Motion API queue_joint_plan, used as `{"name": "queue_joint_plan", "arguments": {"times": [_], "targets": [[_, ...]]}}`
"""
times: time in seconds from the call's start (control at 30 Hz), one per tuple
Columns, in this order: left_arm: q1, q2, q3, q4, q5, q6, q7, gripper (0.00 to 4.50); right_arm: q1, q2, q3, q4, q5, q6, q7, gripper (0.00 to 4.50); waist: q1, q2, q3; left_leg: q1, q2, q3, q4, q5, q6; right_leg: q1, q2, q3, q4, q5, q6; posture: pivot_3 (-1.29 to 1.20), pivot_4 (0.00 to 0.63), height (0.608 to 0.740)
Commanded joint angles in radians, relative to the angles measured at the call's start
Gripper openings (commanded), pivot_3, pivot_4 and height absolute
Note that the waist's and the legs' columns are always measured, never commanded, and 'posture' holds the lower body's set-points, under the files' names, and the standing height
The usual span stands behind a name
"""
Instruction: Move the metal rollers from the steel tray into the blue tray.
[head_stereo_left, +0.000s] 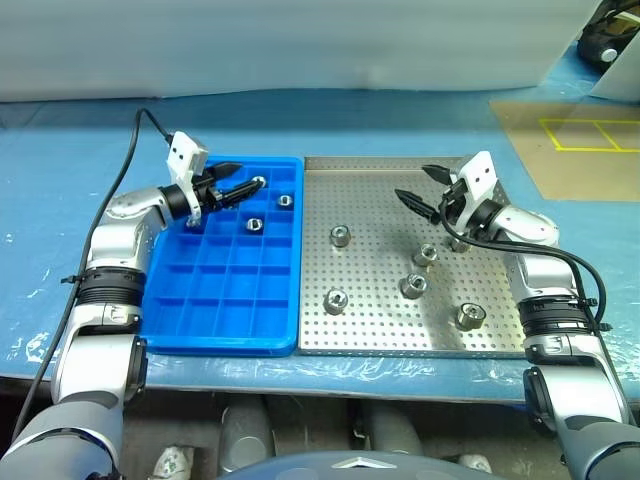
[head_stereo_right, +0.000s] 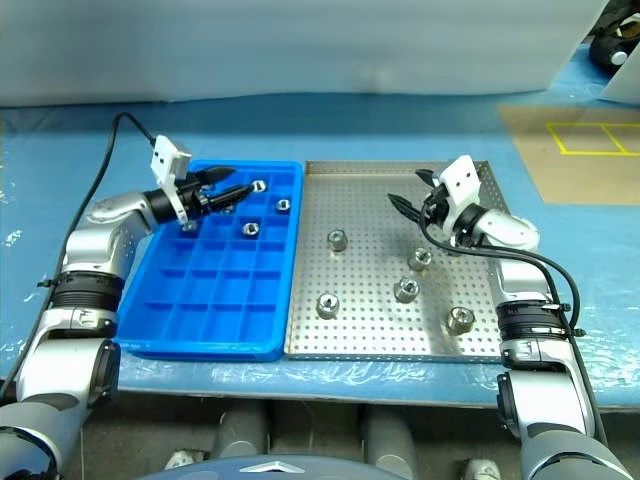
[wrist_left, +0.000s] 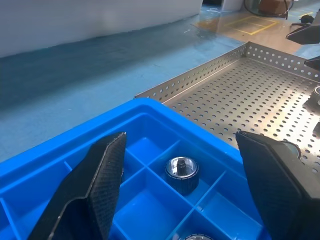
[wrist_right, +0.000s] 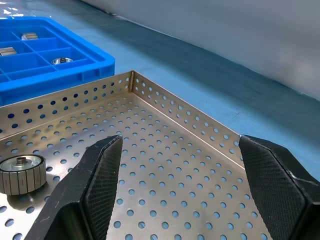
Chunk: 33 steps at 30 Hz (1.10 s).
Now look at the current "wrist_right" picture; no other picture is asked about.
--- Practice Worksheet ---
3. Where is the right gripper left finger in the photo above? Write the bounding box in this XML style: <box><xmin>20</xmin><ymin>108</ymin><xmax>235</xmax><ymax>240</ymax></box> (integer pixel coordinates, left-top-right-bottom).
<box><xmin>24</xmin><ymin>134</ymin><xmax>124</xmax><ymax>240</ymax></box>

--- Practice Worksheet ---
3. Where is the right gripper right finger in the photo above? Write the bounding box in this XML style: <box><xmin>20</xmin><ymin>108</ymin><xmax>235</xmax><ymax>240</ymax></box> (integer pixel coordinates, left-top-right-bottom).
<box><xmin>238</xmin><ymin>134</ymin><xmax>320</xmax><ymax>240</ymax></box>

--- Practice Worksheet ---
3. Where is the blue compartment tray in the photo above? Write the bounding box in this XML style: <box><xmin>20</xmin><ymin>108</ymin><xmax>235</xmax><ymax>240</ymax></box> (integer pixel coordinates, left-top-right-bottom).
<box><xmin>0</xmin><ymin>16</ymin><xmax>116</xmax><ymax>107</ymax></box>

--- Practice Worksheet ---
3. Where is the perforated metal tray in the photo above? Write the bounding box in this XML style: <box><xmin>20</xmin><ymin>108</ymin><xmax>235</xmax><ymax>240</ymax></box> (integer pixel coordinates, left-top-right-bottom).
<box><xmin>0</xmin><ymin>70</ymin><xmax>273</xmax><ymax>240</ymax></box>

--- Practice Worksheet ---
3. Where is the metal nut in blue tray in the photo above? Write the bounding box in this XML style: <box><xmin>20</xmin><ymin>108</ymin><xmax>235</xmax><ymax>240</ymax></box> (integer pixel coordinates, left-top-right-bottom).
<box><xmin>51</xmin><ymin>56</ymin><xmax>73</xmax><ymax>65</ymax></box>

